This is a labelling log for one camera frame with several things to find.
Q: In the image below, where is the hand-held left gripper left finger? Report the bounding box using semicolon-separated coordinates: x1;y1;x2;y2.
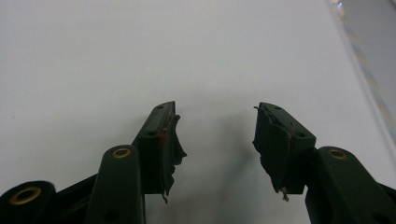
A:
132;100;188;205

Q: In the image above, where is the white paper table cover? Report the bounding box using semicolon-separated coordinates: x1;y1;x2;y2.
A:
0;0;396;224

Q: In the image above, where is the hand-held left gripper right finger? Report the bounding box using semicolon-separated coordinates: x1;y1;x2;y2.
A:
252;101;318;203

